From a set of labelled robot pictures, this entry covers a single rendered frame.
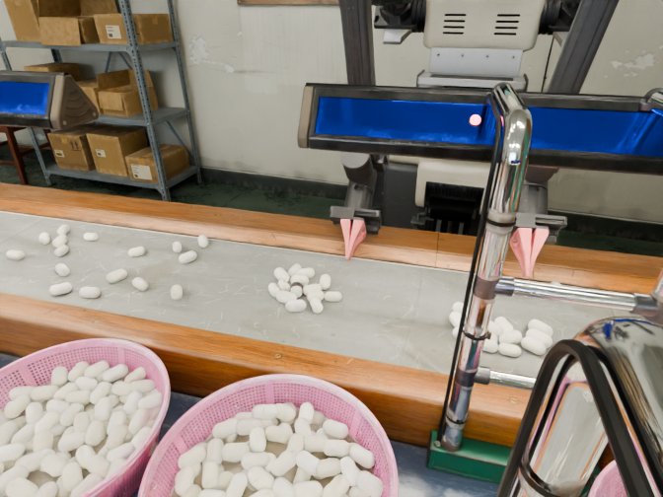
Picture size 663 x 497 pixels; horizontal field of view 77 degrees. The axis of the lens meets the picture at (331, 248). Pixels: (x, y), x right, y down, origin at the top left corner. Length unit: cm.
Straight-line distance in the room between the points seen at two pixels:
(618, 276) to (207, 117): 284
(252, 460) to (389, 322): 31
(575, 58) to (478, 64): 45
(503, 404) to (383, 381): 15
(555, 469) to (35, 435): 59
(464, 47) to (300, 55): 176
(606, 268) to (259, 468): 71
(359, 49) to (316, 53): 201
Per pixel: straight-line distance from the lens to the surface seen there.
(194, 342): 66
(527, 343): 71
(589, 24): 80
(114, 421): 63
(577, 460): 19
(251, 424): 57
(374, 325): 70
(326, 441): 55
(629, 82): 276
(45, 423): 67
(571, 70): 81
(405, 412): 59
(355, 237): 83
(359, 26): 81
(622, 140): 54
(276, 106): 299
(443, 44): 124
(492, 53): 121
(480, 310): 44
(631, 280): 95
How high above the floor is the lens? 119
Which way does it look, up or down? 30 degrees down
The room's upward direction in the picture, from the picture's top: straight up
